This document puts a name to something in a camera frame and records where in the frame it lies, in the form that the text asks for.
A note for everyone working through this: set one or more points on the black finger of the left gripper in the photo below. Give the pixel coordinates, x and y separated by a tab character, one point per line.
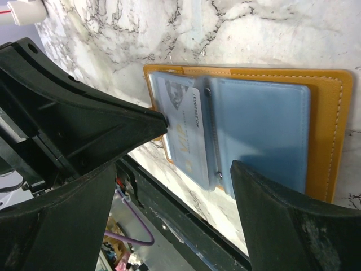
55	129

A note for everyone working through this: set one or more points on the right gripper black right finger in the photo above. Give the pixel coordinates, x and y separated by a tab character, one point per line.
287	230

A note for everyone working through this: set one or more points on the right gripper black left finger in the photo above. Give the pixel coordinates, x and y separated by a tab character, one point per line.
62	229

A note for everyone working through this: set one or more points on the mustard yellow card holder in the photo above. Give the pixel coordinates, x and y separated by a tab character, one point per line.
288	124

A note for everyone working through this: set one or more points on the silver VIP credit card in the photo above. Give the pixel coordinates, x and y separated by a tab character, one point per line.
180	102

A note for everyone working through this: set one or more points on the black mounting rail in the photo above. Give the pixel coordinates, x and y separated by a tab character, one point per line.
203	247

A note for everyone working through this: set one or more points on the white PVC pipe frame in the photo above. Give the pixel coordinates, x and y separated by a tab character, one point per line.
23	12

